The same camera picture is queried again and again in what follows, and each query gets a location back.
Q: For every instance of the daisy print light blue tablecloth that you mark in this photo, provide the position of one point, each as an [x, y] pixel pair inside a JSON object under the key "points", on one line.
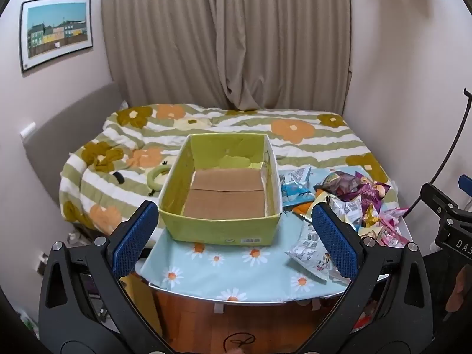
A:
{"points": [[273, 270]]}

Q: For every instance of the blue white snack packet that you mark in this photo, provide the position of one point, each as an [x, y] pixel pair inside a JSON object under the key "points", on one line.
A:
{"points": [[295, 191]]}

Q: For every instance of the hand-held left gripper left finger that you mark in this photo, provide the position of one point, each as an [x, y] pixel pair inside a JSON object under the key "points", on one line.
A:
{"points": [[134, 241]]}

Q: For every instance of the green cardboard box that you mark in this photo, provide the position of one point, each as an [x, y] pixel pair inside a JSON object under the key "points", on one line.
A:
{"points": [[221, 233]]}

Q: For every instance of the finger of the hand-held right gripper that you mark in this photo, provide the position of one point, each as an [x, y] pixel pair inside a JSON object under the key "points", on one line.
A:
{"points": [[442, 206], [466, 184]]}

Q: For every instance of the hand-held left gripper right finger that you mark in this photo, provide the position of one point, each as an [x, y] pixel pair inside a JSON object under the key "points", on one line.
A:
{"points": [[335, 245]]}

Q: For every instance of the dark brown snack packet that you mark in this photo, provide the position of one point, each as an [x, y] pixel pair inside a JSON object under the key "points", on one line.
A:
{"points": [[339, 186]]}

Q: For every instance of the floral striped blanket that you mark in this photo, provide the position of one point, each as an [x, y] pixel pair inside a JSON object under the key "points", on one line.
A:
{"points": [[313, 143]]}

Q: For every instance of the beige curtain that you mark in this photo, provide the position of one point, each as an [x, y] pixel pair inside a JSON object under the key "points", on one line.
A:
{"points": [[221, 44]]}

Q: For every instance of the white orange chip packet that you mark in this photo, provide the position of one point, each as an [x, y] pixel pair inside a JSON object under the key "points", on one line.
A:
{"points": [[350, 210]]}

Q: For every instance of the round table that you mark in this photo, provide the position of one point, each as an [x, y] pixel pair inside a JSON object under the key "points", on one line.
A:
{"points": [[191, 295]]}

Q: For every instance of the pink snack packet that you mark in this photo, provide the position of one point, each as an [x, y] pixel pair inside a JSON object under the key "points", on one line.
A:
{"points": [[392, 228]]}

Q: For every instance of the yellow snack packet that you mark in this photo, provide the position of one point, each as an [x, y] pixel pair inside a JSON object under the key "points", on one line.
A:
{"points": [[370, 218]]}

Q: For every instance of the framed wall picture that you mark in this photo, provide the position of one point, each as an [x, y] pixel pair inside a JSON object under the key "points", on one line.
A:
{"points": [[55, 33]]}

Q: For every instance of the purple chip packet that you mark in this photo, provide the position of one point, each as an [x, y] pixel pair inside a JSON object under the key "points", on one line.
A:
{"points": [[373, 191]]}

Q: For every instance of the grey headboard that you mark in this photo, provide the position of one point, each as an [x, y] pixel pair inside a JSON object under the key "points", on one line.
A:
{"points": [[62, 125]]}

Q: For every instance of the person's right hand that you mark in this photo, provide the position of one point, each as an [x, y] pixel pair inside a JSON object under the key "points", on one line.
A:
{"points": [[458, 287]]}

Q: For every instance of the white wall switch plate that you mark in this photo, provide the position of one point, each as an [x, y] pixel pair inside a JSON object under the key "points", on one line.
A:
{"points": [[28, 129]]}

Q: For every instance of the small black object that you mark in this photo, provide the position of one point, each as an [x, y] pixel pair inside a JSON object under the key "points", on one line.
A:
{"points": [[118, 177]]}

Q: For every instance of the white grey printed snack packet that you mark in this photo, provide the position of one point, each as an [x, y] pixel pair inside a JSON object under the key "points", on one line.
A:
{"points": [[309, 251]]}

